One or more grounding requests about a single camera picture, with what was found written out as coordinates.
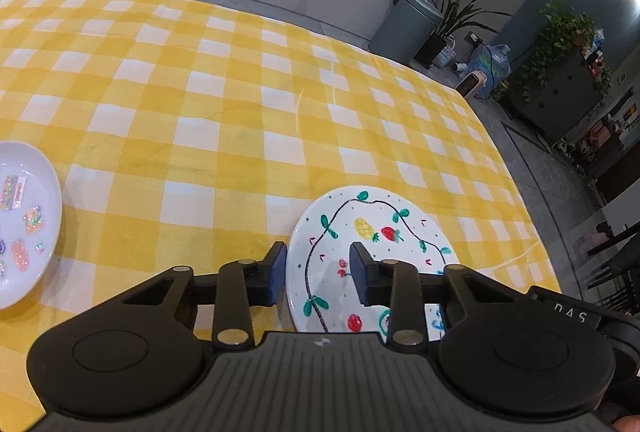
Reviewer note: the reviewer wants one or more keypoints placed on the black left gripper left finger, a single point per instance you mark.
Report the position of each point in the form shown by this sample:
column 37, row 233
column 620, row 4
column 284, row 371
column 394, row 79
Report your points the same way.
column 242, row 285

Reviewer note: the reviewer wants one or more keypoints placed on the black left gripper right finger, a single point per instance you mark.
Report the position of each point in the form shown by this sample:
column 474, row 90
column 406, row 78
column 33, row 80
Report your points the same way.
column 395, row 285

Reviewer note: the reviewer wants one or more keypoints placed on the small white sticker plate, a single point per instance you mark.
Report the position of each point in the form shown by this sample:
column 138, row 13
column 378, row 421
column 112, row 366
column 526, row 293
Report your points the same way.
column 30, row 218

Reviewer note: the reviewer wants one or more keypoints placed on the person's hand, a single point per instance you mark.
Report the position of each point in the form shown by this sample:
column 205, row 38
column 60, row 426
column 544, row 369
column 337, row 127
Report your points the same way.
column 627, row 424

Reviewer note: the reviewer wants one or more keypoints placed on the yellow checkered tablecloth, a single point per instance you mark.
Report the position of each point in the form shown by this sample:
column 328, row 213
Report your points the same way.
column 187, row 133

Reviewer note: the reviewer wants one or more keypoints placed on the blue water bottle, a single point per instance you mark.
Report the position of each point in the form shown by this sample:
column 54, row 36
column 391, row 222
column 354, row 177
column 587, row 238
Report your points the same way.
column 493, row 62

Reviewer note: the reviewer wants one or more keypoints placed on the grey trash bin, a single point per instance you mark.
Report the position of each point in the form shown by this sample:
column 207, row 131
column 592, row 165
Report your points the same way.
column 405, row 30

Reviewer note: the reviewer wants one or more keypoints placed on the green potted plant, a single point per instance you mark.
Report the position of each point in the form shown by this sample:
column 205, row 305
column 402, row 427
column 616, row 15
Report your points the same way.
column 456, row 14

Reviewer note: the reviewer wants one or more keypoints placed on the leafy plant on cabinet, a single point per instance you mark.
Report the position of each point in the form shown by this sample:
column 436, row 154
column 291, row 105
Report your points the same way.
column 565, row 34

